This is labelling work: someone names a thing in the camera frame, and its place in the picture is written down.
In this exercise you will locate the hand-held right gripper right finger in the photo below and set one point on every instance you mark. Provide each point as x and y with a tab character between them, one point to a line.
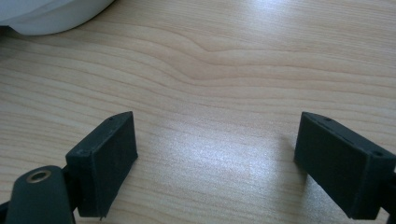
342	161

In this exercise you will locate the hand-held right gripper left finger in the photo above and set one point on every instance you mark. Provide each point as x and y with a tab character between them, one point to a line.
102	161

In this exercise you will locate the white round container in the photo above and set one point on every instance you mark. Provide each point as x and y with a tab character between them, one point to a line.
46	15

